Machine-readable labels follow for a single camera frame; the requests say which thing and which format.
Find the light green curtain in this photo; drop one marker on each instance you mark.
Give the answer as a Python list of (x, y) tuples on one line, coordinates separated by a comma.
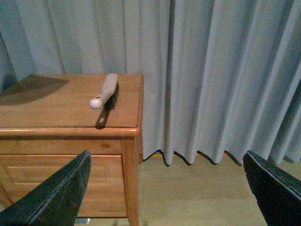
[(220, 75)]

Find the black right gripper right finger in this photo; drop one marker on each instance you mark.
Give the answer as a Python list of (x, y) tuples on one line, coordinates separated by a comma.
[(278, 193)]

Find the wooden bedside cabinet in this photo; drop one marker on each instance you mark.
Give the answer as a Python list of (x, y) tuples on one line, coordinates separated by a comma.
[(46, 120)]

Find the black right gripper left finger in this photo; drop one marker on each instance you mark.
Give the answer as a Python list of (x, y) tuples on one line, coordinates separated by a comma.
[(56, 201)]

